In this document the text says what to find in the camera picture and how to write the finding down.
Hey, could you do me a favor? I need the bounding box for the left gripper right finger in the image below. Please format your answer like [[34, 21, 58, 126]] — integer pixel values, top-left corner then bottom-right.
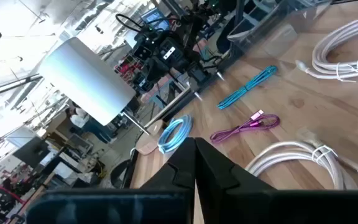
[[195, 137, 276, 191]]

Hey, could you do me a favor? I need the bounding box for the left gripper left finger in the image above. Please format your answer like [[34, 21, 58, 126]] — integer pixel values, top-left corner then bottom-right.
[[140, 137, 196, 190]]

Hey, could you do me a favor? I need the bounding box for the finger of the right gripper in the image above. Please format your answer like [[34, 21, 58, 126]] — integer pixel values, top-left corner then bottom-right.
[[211, 67, 226, 81], [188, 81, 203, 100]]

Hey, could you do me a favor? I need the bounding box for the teal braided USB cable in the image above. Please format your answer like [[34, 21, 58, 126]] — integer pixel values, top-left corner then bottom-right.
[[216, 64, 278, 110]]

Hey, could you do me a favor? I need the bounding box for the light blue ethernet cable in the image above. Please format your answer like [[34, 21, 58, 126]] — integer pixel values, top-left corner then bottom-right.
[[157, 114, 194, 155]]

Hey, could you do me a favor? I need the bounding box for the magenta braided USB cable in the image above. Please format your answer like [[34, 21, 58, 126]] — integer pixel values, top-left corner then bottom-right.
[[209, 109, 281, 144]]

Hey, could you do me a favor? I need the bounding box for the beige ethernet cable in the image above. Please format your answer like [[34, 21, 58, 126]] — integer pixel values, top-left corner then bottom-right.
[[244, 129, 358, 190], [295, 11, 358, 83]]

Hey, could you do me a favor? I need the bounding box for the blue workbench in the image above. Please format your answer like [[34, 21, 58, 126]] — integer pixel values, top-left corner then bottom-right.
[[140, 74, 192, 110]]

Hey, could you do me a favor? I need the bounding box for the blue computer screen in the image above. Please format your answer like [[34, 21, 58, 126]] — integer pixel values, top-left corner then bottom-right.
[[140, 7, 172, 32]]

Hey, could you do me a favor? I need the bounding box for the white lamp with wooden base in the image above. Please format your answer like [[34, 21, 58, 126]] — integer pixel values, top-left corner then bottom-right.
[[38, 36, 167, 156]]

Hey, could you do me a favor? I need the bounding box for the person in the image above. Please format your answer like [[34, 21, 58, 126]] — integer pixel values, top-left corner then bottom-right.
[[68, 106, 113, 144]]

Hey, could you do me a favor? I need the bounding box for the black display panel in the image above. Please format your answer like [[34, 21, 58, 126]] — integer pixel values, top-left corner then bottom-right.
[[12, 136, 51, 169]]

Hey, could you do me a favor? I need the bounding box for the black curved frame bracket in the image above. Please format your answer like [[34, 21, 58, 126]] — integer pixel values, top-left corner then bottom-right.
[[109, 158, 135, 189]]

